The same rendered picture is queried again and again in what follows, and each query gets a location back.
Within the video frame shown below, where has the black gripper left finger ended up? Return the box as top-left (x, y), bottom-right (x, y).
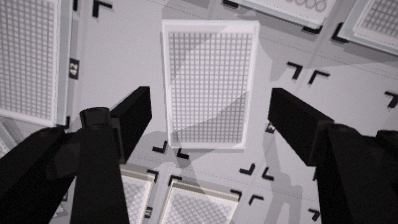
top-left (0, 86), bottom-right (152, 224)

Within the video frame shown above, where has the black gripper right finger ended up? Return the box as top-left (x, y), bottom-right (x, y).
top-left (268, 88), bottom-right (398, 224)

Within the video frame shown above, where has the grey flat deck plate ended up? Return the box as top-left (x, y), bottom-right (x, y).
top-left (9, 0), bottom-right (398, 224)

